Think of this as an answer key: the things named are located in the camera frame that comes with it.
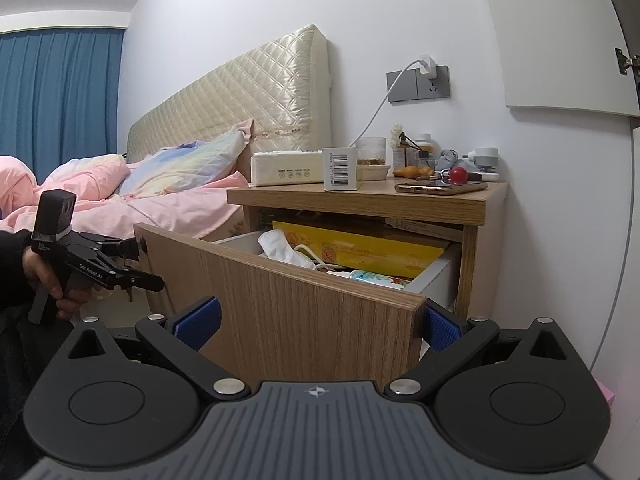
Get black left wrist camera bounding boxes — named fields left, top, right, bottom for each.
left=34, top=188, right=76, bottom=236

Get black left sleeve forearm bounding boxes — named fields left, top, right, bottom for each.
left=1, top=230, right=70, bottom=479

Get red ball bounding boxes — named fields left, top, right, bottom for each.
left=448, top=166, right=469, bottom=185

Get white tissue pack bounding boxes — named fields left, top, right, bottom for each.
left=250, top=151, right=323, bottom=186

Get white dried flower diffuser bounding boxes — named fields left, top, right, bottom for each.
left=390, top=124, right=416, bottom=171

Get pastel rainbow pillow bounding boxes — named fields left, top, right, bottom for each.
left=118, top=119, right=253, bottom=197

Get white charging cable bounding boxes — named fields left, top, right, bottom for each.
left=346, top=58, right=426, bottom=150

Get white charger plug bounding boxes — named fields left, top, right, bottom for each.
left=418, top=54, right=437, bottom=80

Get blue curtain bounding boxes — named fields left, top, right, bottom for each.
left=0, top=28, right=124, bottom=181

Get white crumpled packet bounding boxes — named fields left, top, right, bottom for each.
left=257, top=229, right=314, bottom=269

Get cream quilted headboard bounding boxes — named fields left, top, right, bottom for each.
left=126, top=24, right=332, bottom=172

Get orange gourd ornament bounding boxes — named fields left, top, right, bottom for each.
left=393, top=166, right=434, bottom=180

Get pink duvet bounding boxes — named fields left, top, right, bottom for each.
left=1, top=155, right=248, bottom=238

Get glass cup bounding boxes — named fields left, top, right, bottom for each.
left=356, top=136, right=387, bottom=166

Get grey wall socket panel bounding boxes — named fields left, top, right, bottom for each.
left=386, top=65, right=451, bottom=104

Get dark smartphone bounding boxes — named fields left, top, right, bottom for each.
left=395, top=182, right=488, bottom=196

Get grey white round gadget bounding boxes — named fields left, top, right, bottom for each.
left=462, top=146, right=500, bottom=182

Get cream ceramic bowl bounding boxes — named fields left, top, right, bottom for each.
left=356, top=164, right=390, bottom=181

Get person's left hand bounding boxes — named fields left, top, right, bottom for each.
left=22, top=248, right=92, bottom=320

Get small yellow white box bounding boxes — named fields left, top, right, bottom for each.
left=322, top=148, right=358, bottom=192

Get wooden bedside table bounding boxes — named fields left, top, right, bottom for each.
left=227, top=179, right=509, bottom=316

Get wooden front drawer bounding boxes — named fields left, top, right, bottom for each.
left=133, top=222, right=461, bottom=392

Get white wardrobe door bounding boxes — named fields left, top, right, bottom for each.
left=487, top=0, right=639, bottom=117

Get white pill bottle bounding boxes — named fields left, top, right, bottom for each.
left=413, top=132, right=434, bottom=160

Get large yellow flat box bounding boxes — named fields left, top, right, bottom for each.
left=272, top=221, right=449, bottom=280

